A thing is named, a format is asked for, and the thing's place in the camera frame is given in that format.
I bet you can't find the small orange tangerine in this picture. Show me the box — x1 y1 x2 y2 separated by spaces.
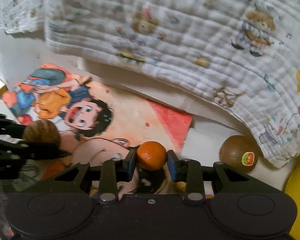
136 141 167 171

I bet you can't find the small brown round fruit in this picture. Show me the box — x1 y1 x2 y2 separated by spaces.
22 119 61 147

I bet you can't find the brown kiwi with sticker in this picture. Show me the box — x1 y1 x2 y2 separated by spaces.
219 135 261 173

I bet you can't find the colourful cartoon poster mat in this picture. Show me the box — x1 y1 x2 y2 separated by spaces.
1 62 193 198

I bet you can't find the large white printed muslin cloth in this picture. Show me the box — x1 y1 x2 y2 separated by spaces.
45 0 300 167

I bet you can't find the small white printed muslin cloth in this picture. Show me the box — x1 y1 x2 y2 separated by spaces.
0 0 44 34

